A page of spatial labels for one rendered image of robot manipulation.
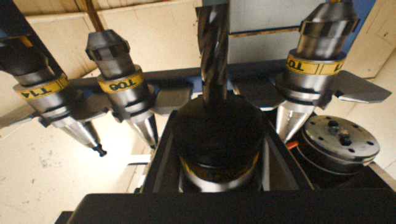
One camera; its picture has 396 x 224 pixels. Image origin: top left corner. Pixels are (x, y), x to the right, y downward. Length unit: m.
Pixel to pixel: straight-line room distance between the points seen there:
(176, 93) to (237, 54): 0.57
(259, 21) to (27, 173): 1.06
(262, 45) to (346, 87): 0.56
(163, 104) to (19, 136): 0.65
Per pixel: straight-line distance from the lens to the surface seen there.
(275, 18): 0.76
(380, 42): 1.67
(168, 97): 0.19
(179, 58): 1.16
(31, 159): 0.80
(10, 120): 0.31
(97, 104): 0.23
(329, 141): 0.50
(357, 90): 0.24
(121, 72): 0.18
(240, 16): 0.72
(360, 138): 0.55
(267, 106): 0.17
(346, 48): 0.27
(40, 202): 0.86
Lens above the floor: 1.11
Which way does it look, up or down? 38 degrees up
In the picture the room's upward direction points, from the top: 172 degrees clockwise
